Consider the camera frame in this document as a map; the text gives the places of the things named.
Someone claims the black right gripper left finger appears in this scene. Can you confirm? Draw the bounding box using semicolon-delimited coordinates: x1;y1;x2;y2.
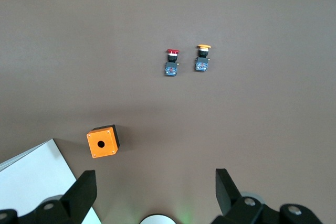
0;170;97;224

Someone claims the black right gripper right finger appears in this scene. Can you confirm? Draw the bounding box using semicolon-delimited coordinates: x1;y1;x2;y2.
209;168;325;224

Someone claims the white drawer cabinet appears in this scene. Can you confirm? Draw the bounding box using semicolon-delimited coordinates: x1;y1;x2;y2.
0;137;102;224

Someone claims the yellow push button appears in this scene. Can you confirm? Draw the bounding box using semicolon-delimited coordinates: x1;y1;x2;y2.
194;44;212;72

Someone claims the red push button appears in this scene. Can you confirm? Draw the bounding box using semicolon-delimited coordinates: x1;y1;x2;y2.
164;48;181;77

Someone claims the brown table mat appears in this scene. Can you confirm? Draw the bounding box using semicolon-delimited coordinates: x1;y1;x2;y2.
0;0;336;224

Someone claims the orange button enclosure box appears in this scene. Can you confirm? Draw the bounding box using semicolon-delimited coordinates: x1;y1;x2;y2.
86;124;121;159

